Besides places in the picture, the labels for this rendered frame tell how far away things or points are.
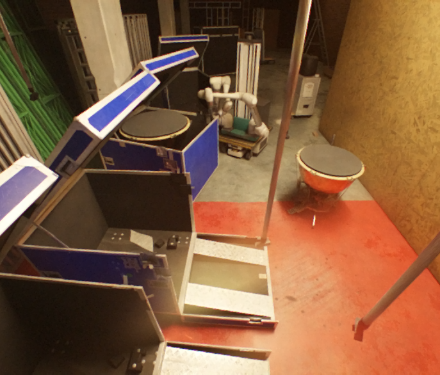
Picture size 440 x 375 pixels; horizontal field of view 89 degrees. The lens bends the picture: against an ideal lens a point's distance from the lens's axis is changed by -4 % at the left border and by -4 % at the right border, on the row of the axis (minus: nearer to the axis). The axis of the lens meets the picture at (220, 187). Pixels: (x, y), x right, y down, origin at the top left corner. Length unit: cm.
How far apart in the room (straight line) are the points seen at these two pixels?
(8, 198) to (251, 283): 204
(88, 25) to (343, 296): 398
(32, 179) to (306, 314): 220
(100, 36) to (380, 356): 421
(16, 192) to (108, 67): 280
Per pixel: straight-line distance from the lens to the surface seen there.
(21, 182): 92
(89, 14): 352
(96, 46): 354
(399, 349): 264
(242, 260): 250
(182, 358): 206
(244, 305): 228
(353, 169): 275
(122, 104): 130
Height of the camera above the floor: 213
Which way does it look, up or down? 38 degrees down
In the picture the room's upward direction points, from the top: straight up
